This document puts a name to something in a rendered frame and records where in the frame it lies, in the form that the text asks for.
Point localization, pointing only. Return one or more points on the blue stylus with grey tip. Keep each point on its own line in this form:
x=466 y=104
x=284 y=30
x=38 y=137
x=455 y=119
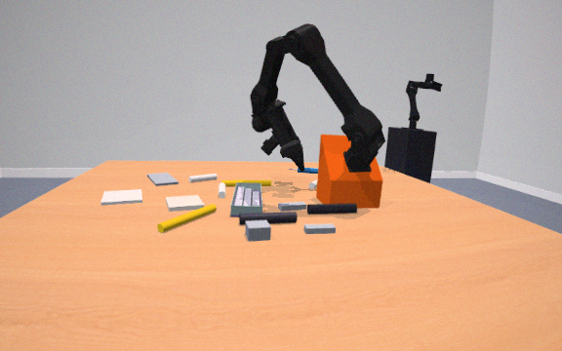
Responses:
x=307 y=170

